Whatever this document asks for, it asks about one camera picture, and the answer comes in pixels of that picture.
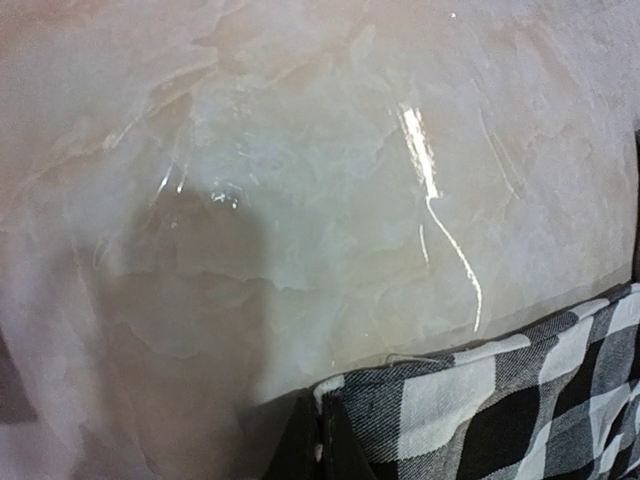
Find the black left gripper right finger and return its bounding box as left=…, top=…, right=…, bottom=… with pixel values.
left=322, top=396, right=376, bottom=480

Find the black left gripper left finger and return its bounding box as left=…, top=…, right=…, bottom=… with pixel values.
left=261, top=395, right=321, bottom=480

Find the black white checked shirt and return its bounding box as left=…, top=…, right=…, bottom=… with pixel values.
left=314, top=283, right=639, bottom=479

